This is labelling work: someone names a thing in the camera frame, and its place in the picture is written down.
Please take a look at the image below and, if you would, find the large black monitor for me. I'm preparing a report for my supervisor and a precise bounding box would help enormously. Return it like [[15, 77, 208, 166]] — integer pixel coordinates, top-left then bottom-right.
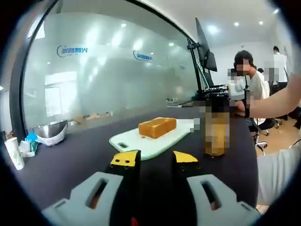
[[195, 17, 212, 69]]

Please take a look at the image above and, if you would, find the pepper bottle with black cap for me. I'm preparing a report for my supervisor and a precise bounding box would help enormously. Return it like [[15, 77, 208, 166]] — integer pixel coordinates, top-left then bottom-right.
[[203, 93, 231, 158]]

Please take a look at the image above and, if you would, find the black office chair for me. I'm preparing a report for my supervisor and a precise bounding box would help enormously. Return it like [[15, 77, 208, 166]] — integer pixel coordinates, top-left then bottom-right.
[[248, 117, 283, 152]]

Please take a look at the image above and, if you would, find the black right wrist strap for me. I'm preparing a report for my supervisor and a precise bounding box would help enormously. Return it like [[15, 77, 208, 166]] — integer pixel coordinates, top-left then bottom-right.
[[243, 89, 252, 118]]

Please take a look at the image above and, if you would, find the small black monitor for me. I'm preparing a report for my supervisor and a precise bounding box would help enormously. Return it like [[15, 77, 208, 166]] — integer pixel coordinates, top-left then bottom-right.
[[203, 50, 218, 73]]

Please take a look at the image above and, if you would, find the steel mixing bowl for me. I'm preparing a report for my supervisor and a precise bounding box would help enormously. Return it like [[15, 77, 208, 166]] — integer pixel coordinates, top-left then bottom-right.
[[32, 119, 69, 147]]

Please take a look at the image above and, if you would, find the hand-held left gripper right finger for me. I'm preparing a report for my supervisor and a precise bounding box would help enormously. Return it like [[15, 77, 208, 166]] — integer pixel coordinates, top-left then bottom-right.
[[173, 150, 261, 226]]

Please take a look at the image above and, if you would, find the person's right hand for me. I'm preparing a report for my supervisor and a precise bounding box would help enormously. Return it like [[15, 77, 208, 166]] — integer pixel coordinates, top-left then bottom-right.
[[231, 100, 246, 117]]

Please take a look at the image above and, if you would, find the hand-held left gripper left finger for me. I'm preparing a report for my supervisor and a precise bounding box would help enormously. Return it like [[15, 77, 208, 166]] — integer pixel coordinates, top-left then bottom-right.
[[42, 149, 142, 226]]

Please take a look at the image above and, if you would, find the white green plastic bag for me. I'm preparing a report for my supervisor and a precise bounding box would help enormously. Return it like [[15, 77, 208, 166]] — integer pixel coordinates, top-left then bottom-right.
[[18, 131, 40, 158]]

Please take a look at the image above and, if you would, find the white paper cup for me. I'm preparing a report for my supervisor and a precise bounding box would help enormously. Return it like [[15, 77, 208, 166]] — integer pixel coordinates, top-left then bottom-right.
[[4, 137, 25, 171]]

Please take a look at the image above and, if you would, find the blue logo sticker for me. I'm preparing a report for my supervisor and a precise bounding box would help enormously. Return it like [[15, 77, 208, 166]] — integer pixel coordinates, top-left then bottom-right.
[[133, 50, 154, 63], [56, 44, 89, 58]]

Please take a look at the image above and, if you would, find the golden toast bread block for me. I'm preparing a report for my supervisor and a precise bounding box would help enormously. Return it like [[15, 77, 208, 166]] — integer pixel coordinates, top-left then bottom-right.
[[138, 117, 177, 140]]

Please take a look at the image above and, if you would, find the white cutting board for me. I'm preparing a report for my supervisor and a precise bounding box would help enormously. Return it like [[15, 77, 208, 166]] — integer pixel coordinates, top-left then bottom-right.
[[109, 118, 200, 161]]

